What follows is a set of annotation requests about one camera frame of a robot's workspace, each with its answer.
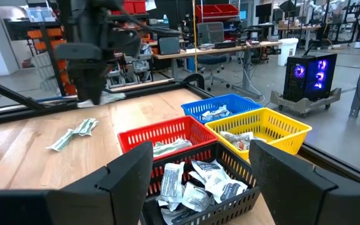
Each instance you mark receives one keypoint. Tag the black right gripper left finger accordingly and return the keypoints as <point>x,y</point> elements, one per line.
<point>117,193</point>

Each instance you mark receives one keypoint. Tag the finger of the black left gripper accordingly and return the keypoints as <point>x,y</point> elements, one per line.
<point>96,84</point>
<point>82,84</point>

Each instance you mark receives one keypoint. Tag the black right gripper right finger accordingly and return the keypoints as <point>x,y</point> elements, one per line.
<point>289,193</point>

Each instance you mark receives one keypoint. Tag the green white bandage strip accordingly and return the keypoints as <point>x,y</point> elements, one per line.
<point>181,143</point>
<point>61,142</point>
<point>167,150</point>
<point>86,126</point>

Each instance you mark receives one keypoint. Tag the parts bin shelf rack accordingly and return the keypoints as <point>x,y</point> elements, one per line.
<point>42,34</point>

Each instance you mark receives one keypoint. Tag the black plastic basket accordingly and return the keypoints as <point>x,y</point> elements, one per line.
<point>230,206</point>

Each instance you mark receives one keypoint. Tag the yellow plastic basket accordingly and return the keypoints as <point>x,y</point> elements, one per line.
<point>273,131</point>

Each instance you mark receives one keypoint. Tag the red plastic basket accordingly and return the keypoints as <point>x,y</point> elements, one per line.
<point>155,131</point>

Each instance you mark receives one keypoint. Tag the grey wheeled dolly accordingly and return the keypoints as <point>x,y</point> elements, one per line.
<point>305,106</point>

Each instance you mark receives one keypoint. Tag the blue plastic basket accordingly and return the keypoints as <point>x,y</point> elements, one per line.
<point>192,107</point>

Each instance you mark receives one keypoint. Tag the wooden workbench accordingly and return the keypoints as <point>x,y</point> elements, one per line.
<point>198,51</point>

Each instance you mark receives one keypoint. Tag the black purple-lit computer tower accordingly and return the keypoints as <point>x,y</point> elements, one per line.
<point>309,76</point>

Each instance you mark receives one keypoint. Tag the grey mesh office chair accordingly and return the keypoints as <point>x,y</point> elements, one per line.
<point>210,32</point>

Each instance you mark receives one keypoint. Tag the white cabinet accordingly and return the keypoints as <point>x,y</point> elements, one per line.
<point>287,51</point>

